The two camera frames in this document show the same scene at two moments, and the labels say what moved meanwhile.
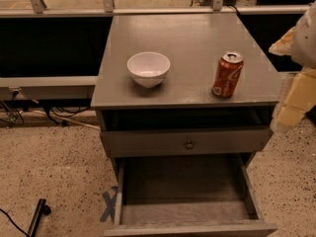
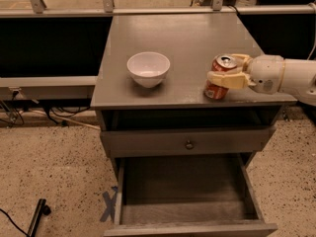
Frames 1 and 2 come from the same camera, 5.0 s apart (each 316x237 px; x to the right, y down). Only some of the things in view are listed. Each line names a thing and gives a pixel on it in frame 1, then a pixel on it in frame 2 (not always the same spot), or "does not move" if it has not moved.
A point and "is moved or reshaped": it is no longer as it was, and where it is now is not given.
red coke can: (227, 74) is moved or reshaped
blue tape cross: (111, 202) does not move
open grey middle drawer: (188, 196) does not move
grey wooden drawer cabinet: (180, 151) does not move
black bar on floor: (41, 208) does not move
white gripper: (305, 44) -> (266, 72)
